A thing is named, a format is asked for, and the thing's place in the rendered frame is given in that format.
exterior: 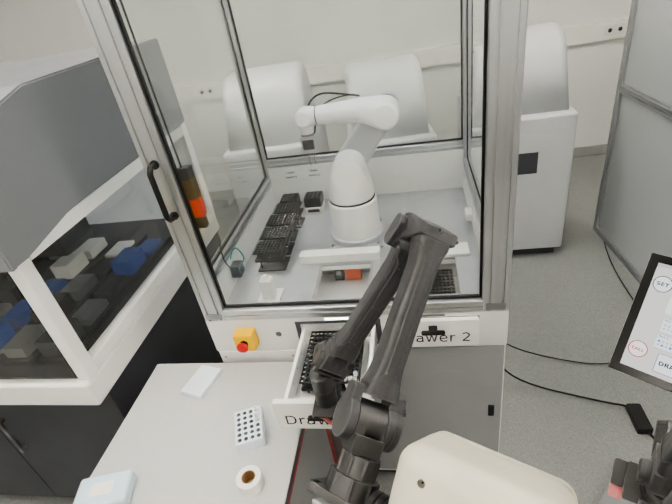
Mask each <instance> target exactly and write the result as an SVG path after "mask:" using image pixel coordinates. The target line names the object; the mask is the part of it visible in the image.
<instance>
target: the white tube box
mask: <svg viewBox="0 0 672 504"><path fill-rule="evenodd" d="M257 407H258V413H259V415H258V417H259V421H255V418H254V417H255V414H254V412H255V410H254V407H252V408H248V409H245V410H241V411H238V412H234V424H235V446H236V449H237V451H238V453H243V452H246V451H249V450H253V449H256V448H260V447H263V446H266V437H265V427H264V417H263V411H262V409H261V406H260V405H259V406H257Z"/></svg>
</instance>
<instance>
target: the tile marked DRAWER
mask: <svg viewBox="0 0 672 504"><path fill-rule="evenodd" d="M652 371H653V372H656V373H658V374H661V375H664V376H666V377H669V378H671V379H672V357H670V356H667V355H665V354H662V353H658V355H657V358H656V360H655V363H654V366H653V368H652Z"/></svg>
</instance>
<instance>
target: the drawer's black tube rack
mask: <svg viewBox="0 0 672 504"><path fill-rule="evenodd" d="M338 331H339V330H338ZM338 331H312V332H311V336H310V340H309V344H308V349H307V353H306V357H305V361H304V365H303V369H302V373H301V377H300V378H310V376H309V373H310V370H311V369H312V368H313V367H312V363H313V354H314V347H315V345H316V344H318V343H320V342H323V341H324V340H327V341H328V340H329V339H331V340H332V338H333V336H334V335H335V334H333V333H336V332H338ZM313 333H315V334H313ZM317 333H319V334H317ZM321 333H323V334H321ZM325 333H327V334H325ZM329 333H331V334H329ZM312 337H314V338H312ZM311 341H312V342H311ZM310 345H311V346H310ZM363 348H364V343H363V345H362V347H361V350H360V354H359V356H358V357H357V359H356V360H355V365H354V366H353V368H352V370H351V372H350V373H349V374H348V376H352V378H353V376H354V374H353V372H354V371H357V373H358V376H357V377H358V379H359V382H360V378H361V368H362V358H363ZM309 349H310V350H309ZM308 353H309V354H308ZM307 358H308V359H307ZM306 362H307V364H305V363H306ZM304 367H306V368H304ZM304 371H305V373H303V372H304ZM302 376H304V377H302ZM348 376H347V377H348ZM301 391H307V392H308V393H310V391H313V388H312V384H302V387H301Z"/></svg>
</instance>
